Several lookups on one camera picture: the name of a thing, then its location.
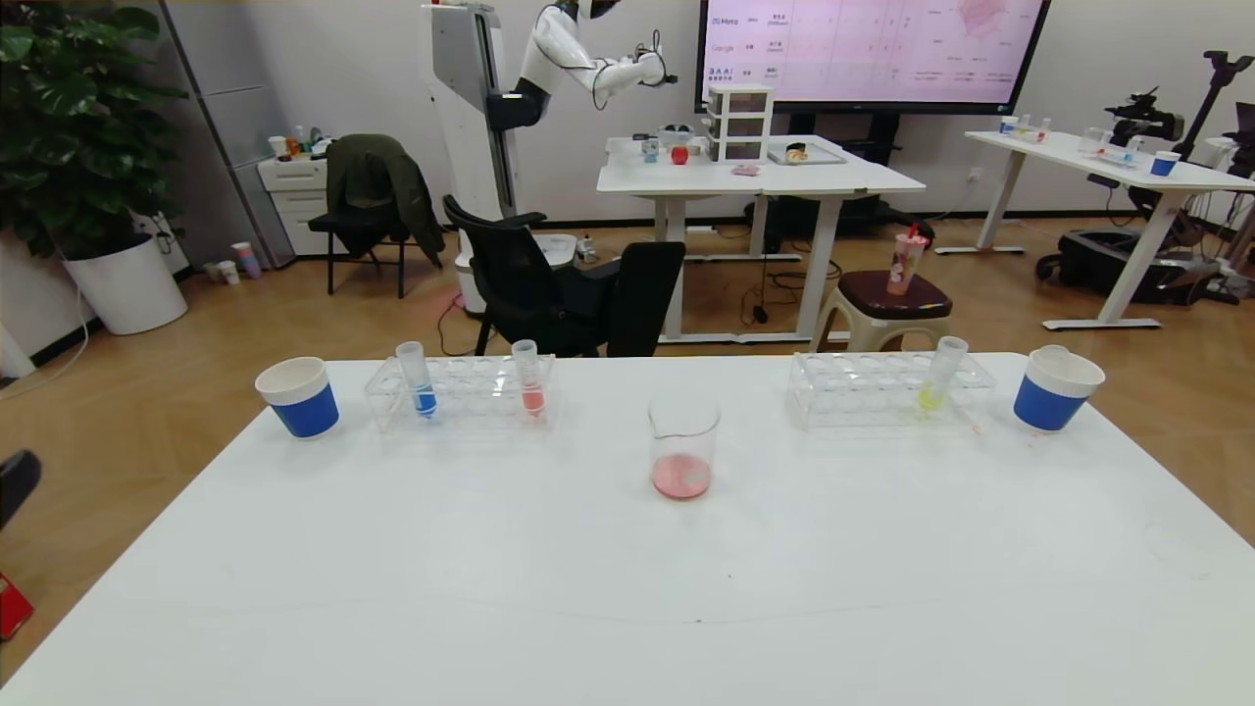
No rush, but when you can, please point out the black tripod stand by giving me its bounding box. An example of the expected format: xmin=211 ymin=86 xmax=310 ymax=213
xmin=1177 ymin=51 xmax=1255 ymax=163

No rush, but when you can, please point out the grey tray with food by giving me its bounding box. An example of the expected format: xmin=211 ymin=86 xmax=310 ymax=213
xmin=767 ymin=142 xmax=847 ymax=166

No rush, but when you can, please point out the white drawer cabinet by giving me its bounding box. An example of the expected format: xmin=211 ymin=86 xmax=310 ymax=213
xmin=257 ymin=155 xmax=334 ymax=258

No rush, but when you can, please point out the red box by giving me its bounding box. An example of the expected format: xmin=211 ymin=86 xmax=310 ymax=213
xmin=0 ymin=573 xmax=36 ymax=640

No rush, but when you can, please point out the yellow pigment test tube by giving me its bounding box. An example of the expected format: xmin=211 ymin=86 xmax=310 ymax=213
xmin=918 ymin=336 xmax=970 ymax=415

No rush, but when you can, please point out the white double desk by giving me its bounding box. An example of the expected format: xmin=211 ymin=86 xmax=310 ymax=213
xmin=596 ymin=134 xmax=927 ymax=345

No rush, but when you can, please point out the brown-top plastic stool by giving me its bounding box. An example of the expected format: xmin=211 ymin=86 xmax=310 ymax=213
xmin=812 ymin=271 xmax=954 ymax=354

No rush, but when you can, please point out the green plant in white pot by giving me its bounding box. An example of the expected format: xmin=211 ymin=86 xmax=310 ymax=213
xmin=0 ymin=0 xmax=189 ymax=336

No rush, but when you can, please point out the clear acrylic test tube rack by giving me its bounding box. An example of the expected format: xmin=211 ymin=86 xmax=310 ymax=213
xmin=787 ymin=351 xmax=997 ymax=430
xmin=364 ymin=354 xmax=557 ymax=435

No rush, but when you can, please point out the black four-leg chair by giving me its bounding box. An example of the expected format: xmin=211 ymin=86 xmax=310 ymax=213
xmin=308 ymin=211 xmax=413 ymax=299

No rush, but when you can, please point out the black office chair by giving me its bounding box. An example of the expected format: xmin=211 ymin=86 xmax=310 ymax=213
xmin=441 ymin=194 xmax=687 ymax=358

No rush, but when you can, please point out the white drawer organizer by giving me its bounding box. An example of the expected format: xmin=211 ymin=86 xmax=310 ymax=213
xmin=706 ymin=83 xmax=775 ymax=164

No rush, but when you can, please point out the dark green jacket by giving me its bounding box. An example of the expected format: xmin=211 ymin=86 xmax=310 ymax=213
xmin=326 ymin=134 xmax=445 ymax=268

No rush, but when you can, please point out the clear glass beaker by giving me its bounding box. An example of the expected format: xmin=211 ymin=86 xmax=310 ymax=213
xmin=647 ymin=392 xmax=723 ymax=502

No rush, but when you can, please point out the blue white paper cup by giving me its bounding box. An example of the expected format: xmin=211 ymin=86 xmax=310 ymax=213
xmin=1013 ymin=347 xmax=1107 ymax=433
xmin=255 ymin=357 xmax=340 ymax=439

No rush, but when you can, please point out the large black-framed display screen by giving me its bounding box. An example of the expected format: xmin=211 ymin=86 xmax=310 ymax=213
xmin=695 ymin=0 xmax=1052 ymax=116

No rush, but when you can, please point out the pink drink cup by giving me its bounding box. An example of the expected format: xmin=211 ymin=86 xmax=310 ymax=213
xmin=886 ymin=224 xmax=929 ymax=297

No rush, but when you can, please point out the blue pigment test tube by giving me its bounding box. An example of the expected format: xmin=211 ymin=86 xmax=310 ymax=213
xmin=395 ymin=341 xmax=438 ymax=421

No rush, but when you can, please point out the white single desk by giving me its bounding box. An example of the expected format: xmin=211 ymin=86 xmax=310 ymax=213
xmin=934 ymin=129 xmax=1255 ymax=331

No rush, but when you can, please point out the white humanoid robot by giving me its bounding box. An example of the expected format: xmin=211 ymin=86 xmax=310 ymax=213
xmin=424 ymin=0 xmax=679 ymax=315

